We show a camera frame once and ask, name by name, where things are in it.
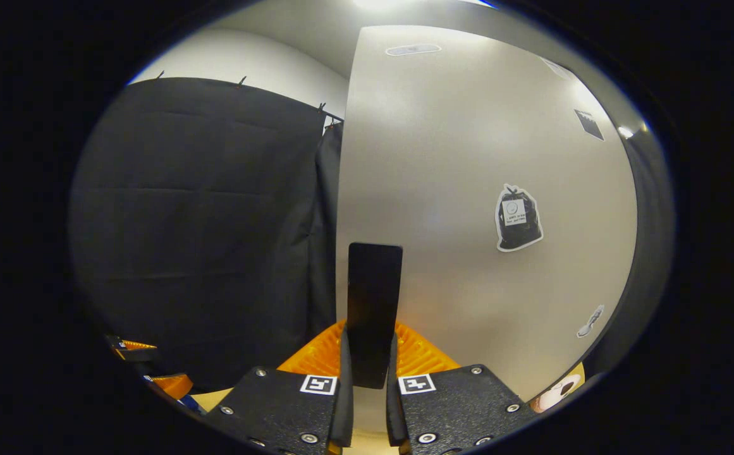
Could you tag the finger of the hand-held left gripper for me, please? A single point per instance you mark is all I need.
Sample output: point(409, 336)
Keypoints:
point(136, 351)
point(174, 384)

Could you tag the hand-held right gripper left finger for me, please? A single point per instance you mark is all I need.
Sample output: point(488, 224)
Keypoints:
point(344, 411)

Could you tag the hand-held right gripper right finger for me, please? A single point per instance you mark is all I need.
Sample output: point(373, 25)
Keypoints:
point(394, 411)

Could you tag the white cabinet door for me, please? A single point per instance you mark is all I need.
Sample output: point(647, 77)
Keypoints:
point(468, 126)

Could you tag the thin black hanging rod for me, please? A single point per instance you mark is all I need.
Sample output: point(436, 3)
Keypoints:
point(335, 116)

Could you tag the ceiling light panel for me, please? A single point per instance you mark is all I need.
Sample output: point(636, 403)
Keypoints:
point(379, 4)

